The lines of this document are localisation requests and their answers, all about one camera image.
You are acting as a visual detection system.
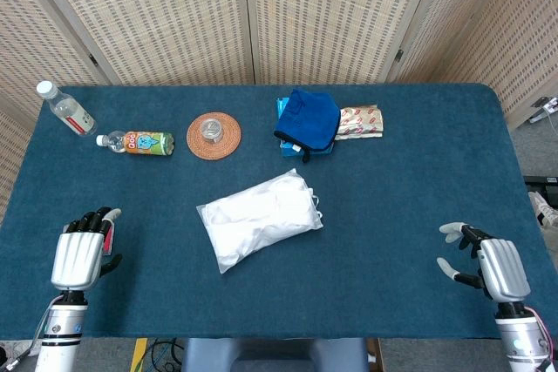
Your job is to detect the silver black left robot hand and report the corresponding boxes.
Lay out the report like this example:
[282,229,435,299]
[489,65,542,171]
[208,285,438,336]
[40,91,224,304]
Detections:
[51,206,124,293]

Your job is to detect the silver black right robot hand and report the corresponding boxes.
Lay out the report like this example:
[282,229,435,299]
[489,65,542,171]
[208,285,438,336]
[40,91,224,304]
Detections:
[437,221,532,303]

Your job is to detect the translucent white plastic bag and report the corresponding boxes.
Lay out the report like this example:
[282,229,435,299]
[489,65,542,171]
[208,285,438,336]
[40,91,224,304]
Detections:
[195,167,324,275]

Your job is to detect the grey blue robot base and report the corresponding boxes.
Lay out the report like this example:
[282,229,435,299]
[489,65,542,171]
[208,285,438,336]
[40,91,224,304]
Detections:
[180,336,371,372]

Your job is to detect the red card clear case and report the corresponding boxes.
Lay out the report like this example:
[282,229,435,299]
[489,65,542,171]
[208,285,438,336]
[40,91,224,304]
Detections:
[103,221,117,257]

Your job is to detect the white patterned item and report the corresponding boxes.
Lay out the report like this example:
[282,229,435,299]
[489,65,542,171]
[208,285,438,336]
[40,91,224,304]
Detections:
[527,191,558,229]

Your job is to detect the black equipment stand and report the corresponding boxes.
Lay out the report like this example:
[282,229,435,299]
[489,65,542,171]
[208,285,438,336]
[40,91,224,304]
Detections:
[522,174,558,207]

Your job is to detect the blue felt table cover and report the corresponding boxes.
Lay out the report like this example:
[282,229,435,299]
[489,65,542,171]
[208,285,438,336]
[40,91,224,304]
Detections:
[0,83,558,341]

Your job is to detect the orange cartoon label juice bottle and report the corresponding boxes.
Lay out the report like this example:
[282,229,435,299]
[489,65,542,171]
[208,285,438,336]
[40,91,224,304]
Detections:
[95,130,175,157]

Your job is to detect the clear bottle red label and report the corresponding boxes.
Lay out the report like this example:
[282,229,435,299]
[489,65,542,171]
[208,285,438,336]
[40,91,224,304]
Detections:
[36,80,98,138]

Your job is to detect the round woven rattan coaster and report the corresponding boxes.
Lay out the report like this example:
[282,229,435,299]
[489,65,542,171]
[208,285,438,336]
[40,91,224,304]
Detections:
[186,112,242,161]

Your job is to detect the white power strip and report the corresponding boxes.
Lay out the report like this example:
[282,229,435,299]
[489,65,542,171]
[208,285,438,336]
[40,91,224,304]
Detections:
[529,96,558,125]

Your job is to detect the small clear round jar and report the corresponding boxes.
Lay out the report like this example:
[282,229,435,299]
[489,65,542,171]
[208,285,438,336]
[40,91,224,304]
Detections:
[199,118,224,145]

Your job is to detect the beige packet red print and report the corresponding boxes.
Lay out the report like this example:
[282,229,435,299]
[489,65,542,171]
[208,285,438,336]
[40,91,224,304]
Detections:
[333,105,384,141]

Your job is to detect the woven folding screen panel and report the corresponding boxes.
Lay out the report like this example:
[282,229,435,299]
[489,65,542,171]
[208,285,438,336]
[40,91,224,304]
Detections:
[19,0,256,85]
[0,0,110,225]
[385,0,558,132]
[242,0,441,85]

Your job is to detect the light blue tissue box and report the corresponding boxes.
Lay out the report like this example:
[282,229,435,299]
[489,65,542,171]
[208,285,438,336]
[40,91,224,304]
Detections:
[275,97,337,159]

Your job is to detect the blue cloth black trim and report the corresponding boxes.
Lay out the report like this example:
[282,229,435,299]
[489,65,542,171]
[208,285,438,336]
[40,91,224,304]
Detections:
[273,89,342,164]

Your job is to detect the pink right arm wires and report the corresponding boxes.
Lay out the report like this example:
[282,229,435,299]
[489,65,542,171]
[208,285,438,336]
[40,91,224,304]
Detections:
[522,305,558,367]

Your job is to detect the grey left arm cable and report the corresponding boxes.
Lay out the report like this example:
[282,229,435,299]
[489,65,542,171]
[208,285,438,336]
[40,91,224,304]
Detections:
[4,294,65,369]

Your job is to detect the black floor cable bundle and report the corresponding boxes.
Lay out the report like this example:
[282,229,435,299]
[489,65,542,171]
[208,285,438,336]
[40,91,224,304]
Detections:
[146,337,187,372]

